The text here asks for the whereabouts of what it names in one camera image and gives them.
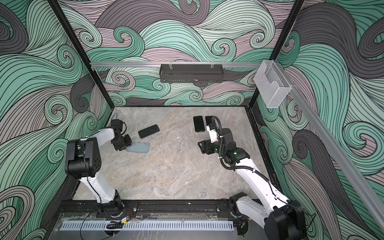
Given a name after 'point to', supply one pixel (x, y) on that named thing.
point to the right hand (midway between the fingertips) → (204, 142)
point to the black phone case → (199, 124)
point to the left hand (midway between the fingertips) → (128, 144)
